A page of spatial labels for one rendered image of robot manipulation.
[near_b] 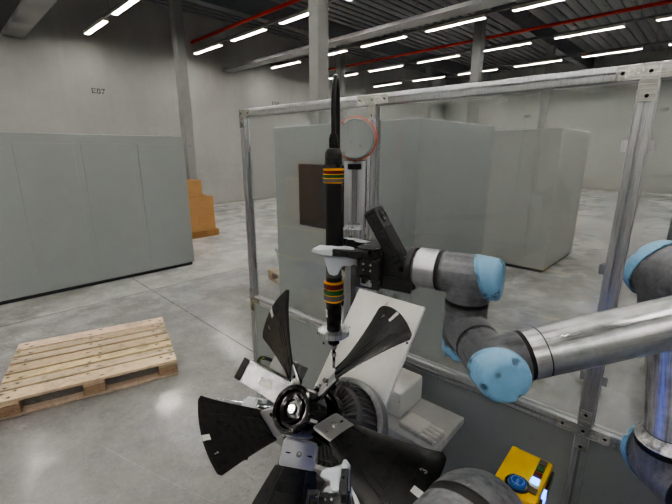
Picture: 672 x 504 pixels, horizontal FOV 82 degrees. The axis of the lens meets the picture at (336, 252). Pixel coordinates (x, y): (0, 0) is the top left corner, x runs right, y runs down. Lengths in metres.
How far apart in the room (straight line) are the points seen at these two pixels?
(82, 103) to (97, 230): 7.26
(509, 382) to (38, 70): 12.85
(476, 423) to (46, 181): 5.57
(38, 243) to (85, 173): 1.06
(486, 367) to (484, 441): 1.14
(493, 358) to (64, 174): 5.88
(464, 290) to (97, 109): 12.82
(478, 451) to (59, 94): 12.54
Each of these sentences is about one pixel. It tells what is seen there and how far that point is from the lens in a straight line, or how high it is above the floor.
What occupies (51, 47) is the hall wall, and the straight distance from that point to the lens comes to 13.21.
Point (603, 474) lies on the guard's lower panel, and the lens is 1.63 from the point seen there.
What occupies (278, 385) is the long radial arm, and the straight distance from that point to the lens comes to 1.29.
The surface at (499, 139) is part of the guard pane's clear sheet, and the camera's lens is 1.39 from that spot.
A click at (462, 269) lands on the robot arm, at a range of 0.69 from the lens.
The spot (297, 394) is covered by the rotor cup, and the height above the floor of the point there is 1.25.
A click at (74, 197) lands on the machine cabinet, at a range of 6.18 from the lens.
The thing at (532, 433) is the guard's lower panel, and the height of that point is 0.89.
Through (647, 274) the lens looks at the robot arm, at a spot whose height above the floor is 1.62.
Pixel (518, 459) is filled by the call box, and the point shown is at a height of 1.07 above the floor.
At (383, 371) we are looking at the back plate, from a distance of 1.24.
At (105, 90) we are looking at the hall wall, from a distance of 13.34.
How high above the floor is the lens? 1.84
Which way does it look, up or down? 15 degrees down
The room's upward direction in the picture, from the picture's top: straight up
